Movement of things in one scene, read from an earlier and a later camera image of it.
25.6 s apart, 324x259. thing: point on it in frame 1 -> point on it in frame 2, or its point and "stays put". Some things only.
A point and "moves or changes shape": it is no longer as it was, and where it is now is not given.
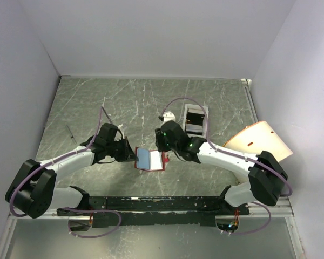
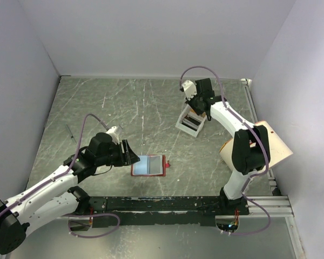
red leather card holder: [150, 159] moves or changes shape
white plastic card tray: [205, 109] -> [188, 110]
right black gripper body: [168, 146] -> [194, 102]
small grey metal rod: [72, 136] stays put
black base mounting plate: [113, 211] stays put
